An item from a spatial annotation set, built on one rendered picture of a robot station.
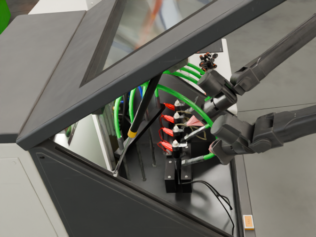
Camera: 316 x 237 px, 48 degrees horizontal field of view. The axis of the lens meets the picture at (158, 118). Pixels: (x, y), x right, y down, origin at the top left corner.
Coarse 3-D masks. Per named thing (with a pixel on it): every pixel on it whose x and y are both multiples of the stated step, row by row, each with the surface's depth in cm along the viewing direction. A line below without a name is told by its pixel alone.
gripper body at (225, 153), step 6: (216, 144) 101; (222, 144) 101; (228, 144) 98; (216, 150) 101; (222, 150) 102; (228, 150) 99; (222, 156) 101; (228, 156) 102; (234, 156) 103; (222, 162) 102; (228, 162) 102
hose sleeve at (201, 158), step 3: (201, 156) 115; (189, 159) 119; (192, 159) 118; (195, 159) 117; (198, 159) 116; (201, 159) 115; (204, 159) 115; (186, 162) 120; (189, 162) 119; (192, 162) 118; (195, 162) 117
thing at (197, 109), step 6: (144, 84) 106; (168, 90) 103; (180, 96) 103; (186, 102) 103; (192, 102) 103; (114, 108) 120; (198, 108) 103; (114, 114) 121; (204, 114) 103; (114, 120) 123; (210, 120) 104; (210, 126) 105; (120, 138) 129; (216, 138) 106; (204, 156) 115; (210, 156) 112
